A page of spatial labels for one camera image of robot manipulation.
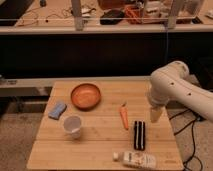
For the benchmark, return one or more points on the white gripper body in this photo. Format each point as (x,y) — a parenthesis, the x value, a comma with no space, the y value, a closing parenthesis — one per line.
(155,100)

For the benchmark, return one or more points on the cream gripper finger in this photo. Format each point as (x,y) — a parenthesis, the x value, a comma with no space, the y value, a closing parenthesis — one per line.
(155,114)

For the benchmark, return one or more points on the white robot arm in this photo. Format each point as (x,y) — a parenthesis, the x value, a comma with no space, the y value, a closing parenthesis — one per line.
(169,82)

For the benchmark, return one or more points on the orange ceramic bowl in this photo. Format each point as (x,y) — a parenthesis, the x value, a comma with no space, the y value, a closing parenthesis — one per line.
(85,96)

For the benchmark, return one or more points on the black striped block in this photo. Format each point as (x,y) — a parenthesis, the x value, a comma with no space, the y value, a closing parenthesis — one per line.
(139,135)

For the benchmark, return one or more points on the white lotion bottle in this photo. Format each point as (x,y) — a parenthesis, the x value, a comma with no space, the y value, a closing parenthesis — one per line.
(136,159)

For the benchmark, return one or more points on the orange tool on bench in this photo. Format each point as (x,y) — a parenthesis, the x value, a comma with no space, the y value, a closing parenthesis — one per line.
(133,14)

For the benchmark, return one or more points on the blue sponge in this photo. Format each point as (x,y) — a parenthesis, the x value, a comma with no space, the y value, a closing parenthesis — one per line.
(57,110)

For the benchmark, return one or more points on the black bag on bench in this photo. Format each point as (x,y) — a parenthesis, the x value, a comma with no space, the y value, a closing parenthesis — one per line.
(112,17)

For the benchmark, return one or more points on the right metal post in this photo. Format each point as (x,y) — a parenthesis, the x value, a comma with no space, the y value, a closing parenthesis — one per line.
(174,11)

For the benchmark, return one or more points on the metal post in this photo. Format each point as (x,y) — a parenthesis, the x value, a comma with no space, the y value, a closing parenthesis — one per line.
(174,11)
(77,14)

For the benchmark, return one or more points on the left metal post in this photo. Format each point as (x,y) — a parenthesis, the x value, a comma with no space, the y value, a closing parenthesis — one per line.
(77,14)

